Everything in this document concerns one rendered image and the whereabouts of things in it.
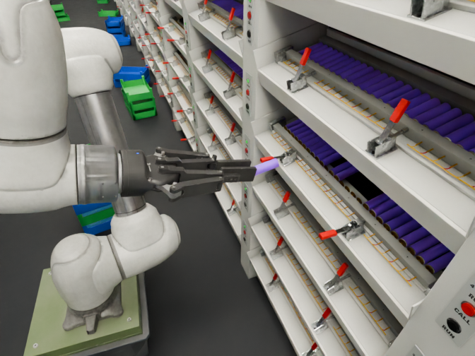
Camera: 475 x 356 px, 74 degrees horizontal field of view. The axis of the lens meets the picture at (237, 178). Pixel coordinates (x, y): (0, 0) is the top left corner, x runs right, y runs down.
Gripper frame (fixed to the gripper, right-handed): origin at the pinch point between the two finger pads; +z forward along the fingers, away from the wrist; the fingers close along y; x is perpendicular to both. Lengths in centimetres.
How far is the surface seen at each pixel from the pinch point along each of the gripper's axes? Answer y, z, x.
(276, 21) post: -30.4, 17.8, 22.4
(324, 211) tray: 4.8, 21.8, -8.2
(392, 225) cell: 15.9, 27.8, -2.6
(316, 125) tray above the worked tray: -2.7, 16.9, 8.7
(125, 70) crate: -291, 15, -79
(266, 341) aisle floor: -2, 35, -83
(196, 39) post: -100, 21, 1
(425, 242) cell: 21.8, 29.5, -1.4
